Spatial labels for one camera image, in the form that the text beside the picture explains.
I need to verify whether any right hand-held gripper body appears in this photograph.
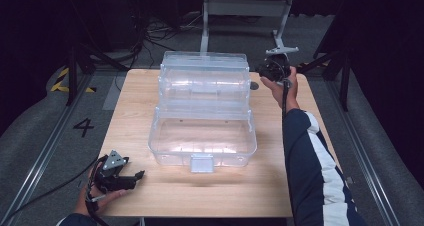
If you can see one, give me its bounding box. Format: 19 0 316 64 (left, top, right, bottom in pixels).
257 46 300 84

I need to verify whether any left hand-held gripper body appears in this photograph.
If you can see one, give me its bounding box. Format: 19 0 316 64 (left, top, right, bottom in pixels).
92 149 130 194

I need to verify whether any clear plastic storage box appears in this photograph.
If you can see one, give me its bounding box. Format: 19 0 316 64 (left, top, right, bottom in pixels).
147 50 259 174

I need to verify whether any person's left hand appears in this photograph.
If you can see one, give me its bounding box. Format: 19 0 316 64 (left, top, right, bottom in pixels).
74 170 130 217

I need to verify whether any person's right hand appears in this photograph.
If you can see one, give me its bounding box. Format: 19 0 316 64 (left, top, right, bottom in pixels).
260 66 301 112

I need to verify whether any black tripod stand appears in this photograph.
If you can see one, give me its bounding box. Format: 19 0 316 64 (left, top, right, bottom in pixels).
64 42 130 107
296 45 352 113

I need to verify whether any yellow and black floor tape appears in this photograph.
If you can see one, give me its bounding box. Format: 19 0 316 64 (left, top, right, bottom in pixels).
49 67 98 94

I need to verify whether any right hand-held gripper cable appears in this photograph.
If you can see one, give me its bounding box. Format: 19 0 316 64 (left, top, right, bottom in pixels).
280 80 292 120

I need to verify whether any hand-held gripper cable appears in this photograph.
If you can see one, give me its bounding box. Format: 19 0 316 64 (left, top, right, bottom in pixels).
84 185 112 226
280 80 292 120

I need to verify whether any left hand-held gripper cable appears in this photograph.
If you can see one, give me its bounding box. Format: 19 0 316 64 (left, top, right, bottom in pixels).
84 185 112 226

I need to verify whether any black floor cable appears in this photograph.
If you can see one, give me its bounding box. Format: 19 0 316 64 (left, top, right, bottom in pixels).
0 157 101 226

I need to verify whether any grey metal desk frame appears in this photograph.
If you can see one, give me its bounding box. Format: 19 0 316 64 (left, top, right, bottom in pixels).
198 0 295 54

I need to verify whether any metal floor rail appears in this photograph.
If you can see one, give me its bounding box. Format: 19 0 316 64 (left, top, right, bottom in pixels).
325 79 402 226
0 73 95 226

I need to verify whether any tangle of black floor cables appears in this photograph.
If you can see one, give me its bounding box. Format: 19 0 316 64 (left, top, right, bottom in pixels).
128 14 212 71

